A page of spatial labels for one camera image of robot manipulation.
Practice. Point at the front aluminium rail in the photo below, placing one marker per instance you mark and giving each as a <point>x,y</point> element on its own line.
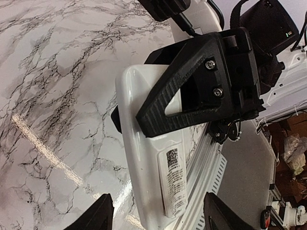
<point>239,173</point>

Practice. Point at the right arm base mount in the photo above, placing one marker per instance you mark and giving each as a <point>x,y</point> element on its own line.
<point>222,130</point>

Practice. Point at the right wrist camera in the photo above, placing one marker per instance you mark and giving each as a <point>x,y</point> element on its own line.
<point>193,17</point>

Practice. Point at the red black tool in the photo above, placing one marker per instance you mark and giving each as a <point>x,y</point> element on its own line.
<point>265,219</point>

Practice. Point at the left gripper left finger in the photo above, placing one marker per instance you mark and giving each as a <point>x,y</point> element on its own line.
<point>99,216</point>

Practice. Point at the white remote control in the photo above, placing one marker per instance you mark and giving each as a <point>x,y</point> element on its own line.
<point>132,88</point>

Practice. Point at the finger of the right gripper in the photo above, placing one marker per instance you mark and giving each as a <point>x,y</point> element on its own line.
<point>164,56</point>
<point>194,89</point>

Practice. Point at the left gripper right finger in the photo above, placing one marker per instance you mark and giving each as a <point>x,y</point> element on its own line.
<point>218,216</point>

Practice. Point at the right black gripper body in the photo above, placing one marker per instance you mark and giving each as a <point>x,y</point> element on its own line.
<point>243,75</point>

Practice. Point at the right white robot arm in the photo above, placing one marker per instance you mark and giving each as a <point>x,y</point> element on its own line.
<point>271,31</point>

